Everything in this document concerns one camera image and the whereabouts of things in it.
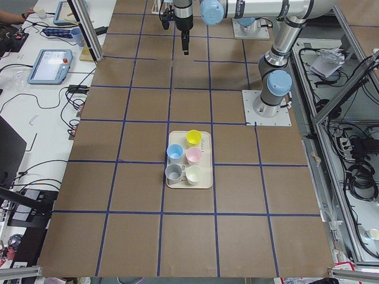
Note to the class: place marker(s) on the blue cup on desk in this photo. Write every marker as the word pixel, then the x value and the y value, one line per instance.
pixel 77 35

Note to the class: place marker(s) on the grey cup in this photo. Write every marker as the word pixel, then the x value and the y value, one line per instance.
pixel 173 172

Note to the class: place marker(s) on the black monitor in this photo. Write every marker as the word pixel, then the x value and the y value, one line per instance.
pixel 13 147

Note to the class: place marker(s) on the blue plaid pencil case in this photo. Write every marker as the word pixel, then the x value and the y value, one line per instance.
pixel 56 32

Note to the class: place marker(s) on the yellow cup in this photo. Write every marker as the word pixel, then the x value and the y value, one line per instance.
pixel 193 138

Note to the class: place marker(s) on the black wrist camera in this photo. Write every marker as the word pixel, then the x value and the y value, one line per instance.
pixel 166 17

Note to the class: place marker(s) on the wooden cup tree stand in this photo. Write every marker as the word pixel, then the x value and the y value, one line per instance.
pixel 86 44

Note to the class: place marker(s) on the cream white cup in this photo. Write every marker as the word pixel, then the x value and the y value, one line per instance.
pixel 193 174

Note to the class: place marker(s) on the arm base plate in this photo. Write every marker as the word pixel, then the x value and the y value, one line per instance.
pixel 246 29
pixel 278 118

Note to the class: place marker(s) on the cream plastic tray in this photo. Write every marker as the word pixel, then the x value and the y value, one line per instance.
pixel 206 163

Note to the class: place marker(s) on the near teach pendant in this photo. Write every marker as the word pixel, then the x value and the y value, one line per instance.
pixel 51 67

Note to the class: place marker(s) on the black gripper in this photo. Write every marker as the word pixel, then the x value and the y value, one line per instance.
pixel 183 24

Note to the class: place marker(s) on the teach pendant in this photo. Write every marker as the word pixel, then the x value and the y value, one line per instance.
pixel 63 15
pixel 51 67

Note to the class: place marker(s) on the black power adapter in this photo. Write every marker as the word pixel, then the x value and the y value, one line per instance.
pixel 78 89

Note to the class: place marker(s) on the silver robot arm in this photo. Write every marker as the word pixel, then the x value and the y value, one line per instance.
pixel 293 15

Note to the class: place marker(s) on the far teach pendant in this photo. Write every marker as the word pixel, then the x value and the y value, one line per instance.
pixel 63 15

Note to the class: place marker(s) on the aluminium frame post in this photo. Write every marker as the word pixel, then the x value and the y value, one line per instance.
pixel 87 29

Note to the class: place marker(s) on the pink cup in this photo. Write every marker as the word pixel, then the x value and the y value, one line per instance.
pixel 194 156

